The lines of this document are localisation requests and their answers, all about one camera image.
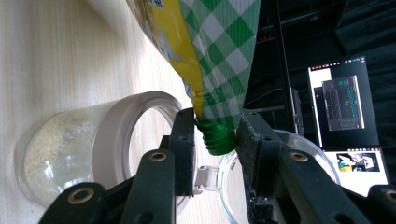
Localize lit computer monitor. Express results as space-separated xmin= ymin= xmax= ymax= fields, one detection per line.
xmin=307 ymin=55 xmax=390 ymax=198

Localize clear glass jar hinged lid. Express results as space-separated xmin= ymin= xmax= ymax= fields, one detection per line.
xmin=13 ymin=91 xmax=342 ymax=224

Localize black metal pole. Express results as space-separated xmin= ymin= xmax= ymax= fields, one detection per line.
xmin=273 ymin=0 xmax=294 ymax=132

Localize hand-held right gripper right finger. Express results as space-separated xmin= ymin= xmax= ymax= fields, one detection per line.
xmin=236 ymin=108 xmax=372 ymax=224

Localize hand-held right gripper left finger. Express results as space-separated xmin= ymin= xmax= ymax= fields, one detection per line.
xmin=120 ymin=106 xmax=197 ymax=224

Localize yellow spout pouch green cap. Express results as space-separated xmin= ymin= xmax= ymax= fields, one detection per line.
xmin=125 ymin=0 xmax=262 ymax=157

